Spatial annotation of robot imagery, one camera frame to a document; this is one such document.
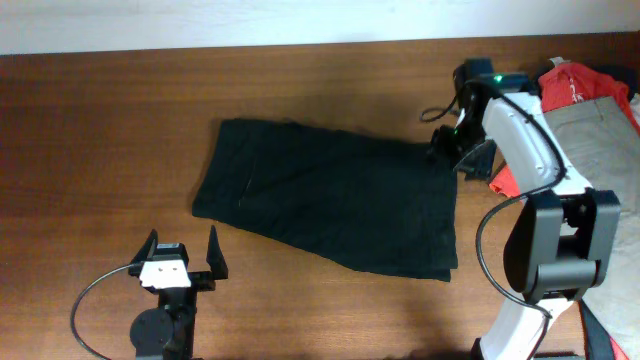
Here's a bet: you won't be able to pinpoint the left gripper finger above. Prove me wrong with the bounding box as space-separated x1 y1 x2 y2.
131 229 158 264
206 225 226 273

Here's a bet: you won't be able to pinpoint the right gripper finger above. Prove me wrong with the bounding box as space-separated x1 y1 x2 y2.
430 127 458 165
454 140 496 181

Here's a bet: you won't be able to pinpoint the black shorts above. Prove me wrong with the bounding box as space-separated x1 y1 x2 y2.
192 119 458 282

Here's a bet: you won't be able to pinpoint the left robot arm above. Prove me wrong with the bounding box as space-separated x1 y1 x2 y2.
128 228 228 360

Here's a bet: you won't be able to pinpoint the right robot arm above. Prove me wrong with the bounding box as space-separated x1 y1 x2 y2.
432 67 621 360

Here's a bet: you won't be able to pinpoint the red shirt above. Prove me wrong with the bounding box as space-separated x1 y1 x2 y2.
482 62 639 197

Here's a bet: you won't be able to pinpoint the grey khaki shorts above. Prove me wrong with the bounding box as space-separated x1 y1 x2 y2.
545 98 639 359

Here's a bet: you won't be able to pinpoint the white garment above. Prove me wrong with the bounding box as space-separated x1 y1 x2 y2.
629 93 640 126

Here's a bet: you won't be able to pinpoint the dark garment bottom right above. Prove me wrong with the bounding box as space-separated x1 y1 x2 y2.
579 301 615 360

